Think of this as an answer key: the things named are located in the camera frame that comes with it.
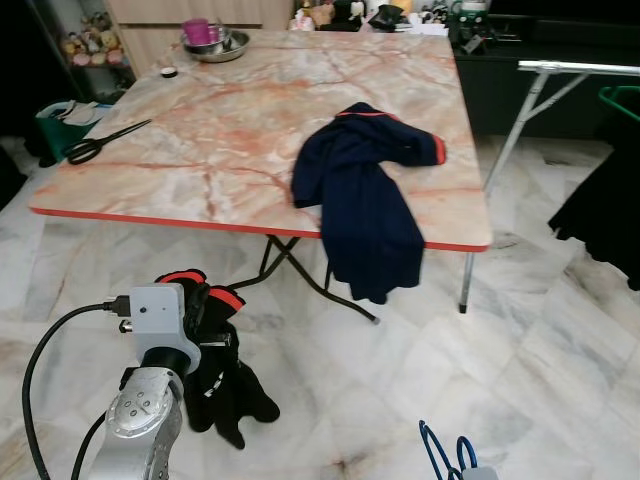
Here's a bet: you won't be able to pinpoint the black shirt with red trim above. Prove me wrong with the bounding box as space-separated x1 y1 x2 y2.
155 268 282 451

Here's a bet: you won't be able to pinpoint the blue plastic hanger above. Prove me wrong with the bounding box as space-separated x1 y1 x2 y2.
417 420 479 480

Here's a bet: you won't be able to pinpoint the green plastic hanger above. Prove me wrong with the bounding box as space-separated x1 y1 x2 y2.
598 85 640 123

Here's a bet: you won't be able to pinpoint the marble top folding table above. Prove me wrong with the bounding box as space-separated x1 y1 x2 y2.
28 28 494 325

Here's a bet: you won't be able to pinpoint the navy blue shirt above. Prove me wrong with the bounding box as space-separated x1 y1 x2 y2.
291 101 448 305

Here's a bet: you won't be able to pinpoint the black scissors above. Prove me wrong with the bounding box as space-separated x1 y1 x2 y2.
65 119 153 165

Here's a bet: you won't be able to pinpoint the black shirt with logo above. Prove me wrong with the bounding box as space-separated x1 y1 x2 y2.
548 110 640 291

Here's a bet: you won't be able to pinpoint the green bin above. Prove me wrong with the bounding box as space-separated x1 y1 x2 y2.
36 100 113 166

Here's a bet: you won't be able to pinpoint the steel bowl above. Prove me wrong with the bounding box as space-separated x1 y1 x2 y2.
181 28 252 64

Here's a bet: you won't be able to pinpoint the purple cup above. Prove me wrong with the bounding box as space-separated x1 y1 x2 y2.
183 18 214 46

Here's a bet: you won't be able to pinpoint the light wooden cabinet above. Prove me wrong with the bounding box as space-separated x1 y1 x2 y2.
105 0 296 73

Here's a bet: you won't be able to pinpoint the black TV console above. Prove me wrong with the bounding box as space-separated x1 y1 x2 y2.
455 15 640 141

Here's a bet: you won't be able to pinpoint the silver metal clothes rack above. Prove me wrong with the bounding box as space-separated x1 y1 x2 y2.
458 60 640 314

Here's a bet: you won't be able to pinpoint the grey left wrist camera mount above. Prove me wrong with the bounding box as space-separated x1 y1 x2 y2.
118 283 201 373

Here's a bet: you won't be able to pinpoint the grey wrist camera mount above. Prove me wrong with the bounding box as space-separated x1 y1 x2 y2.
118 283 201 373
458 464 499 480

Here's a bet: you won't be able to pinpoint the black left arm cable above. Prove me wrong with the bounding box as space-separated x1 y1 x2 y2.
22 297 131 480

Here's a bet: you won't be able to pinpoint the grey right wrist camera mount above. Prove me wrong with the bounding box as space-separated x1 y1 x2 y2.
458 464 499 480

